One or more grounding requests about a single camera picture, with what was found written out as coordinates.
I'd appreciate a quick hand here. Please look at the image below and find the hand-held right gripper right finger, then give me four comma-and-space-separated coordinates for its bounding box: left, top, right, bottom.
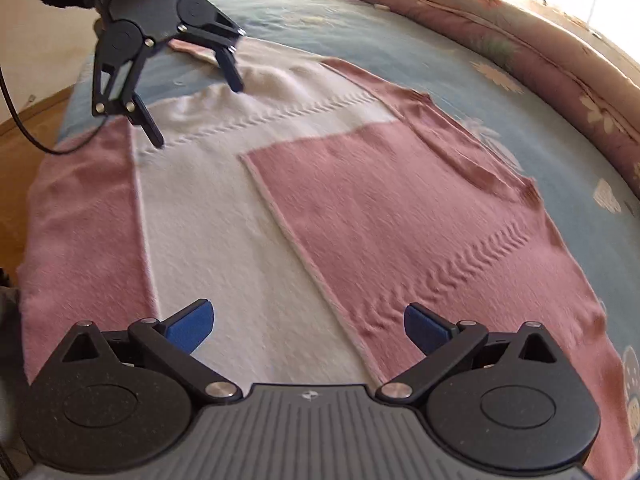
376, 302, 558, 406

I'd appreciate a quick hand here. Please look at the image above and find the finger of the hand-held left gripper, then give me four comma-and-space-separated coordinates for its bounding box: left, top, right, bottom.
91, 35, 166, 149
177, 7, 247, 93

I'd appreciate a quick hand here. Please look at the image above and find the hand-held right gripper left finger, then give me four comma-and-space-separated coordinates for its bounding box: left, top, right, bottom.
60, 298, 241, 406

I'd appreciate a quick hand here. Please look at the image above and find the pink and white sweater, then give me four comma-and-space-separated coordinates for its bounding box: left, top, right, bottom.
17, 37, 636, 480

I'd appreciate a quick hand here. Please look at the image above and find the pink floral quilt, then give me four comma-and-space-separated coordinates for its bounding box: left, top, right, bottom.
317, 0, 640, 191

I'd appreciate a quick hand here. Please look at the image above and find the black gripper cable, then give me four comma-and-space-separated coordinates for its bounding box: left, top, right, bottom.
0, 65, 103, 157

